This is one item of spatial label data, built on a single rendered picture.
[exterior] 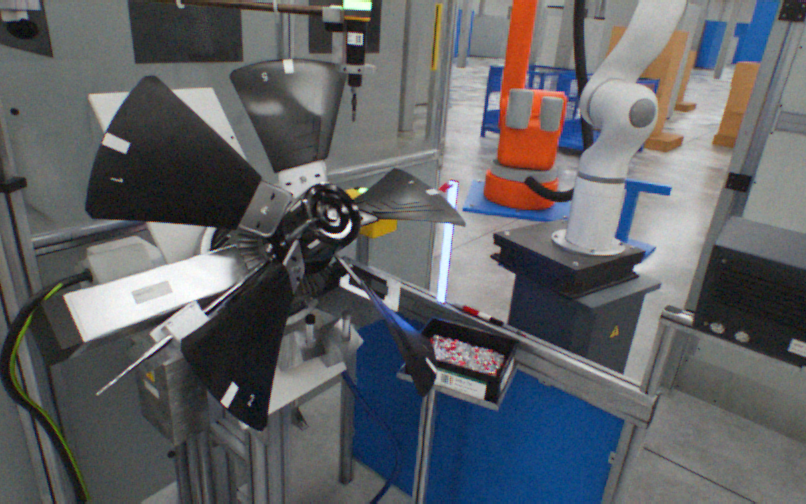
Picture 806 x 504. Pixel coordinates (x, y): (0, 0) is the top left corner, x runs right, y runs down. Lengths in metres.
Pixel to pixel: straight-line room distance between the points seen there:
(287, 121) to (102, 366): 0.96
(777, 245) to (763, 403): 1.83
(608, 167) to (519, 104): 3.35
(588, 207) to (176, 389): 1.06
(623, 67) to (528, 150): 3.43
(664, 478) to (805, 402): 0.72
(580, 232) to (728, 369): 1.49
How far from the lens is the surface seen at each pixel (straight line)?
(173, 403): 1.33
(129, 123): 0.91
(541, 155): 4.90
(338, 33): 0.99
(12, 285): 1.40
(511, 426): 1.50
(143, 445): 1.98
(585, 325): 1.47
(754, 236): 1.10
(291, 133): 1.08
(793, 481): 2.74
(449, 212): 1.18
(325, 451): 2.24
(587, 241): 1.50
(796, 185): 2.56
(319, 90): 1.12
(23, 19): 1.23
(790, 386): 2.82
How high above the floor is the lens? 1.55
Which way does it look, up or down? 24 degrees down
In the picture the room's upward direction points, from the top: 4 degrees clockwise
